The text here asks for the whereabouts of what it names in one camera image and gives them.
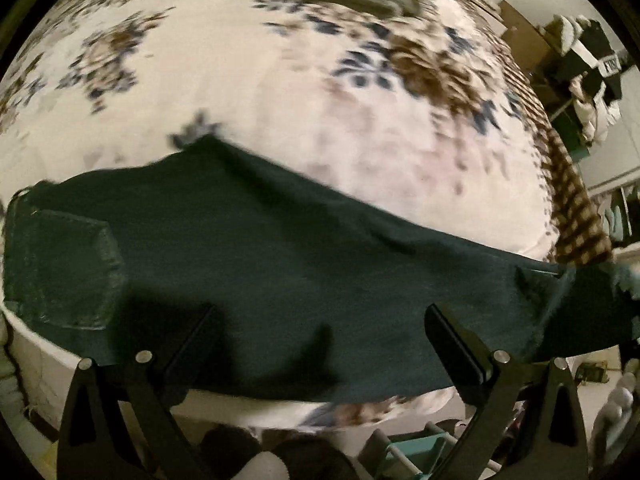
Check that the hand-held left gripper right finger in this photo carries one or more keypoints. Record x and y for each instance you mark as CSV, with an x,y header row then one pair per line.
x,y
450,340

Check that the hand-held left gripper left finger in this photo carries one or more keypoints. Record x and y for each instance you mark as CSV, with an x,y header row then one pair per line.
x,y
196,332

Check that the floral bed sheet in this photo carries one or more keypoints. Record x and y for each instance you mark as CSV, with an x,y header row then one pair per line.
x,y
260,90

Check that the dark green pants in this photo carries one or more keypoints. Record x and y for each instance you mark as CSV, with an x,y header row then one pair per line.
x,y
280,280

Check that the cardboard box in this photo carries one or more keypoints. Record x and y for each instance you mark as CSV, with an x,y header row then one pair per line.
x,y
522,35

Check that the brown checkered blanket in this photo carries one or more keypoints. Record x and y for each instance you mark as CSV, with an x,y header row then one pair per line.
x,y
570,195

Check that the teal plastic rack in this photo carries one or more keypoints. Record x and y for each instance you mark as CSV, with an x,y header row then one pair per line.
x,y
415,452

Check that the cluttered storage shelf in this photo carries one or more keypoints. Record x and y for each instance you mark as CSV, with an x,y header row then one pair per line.
x,y
585,80

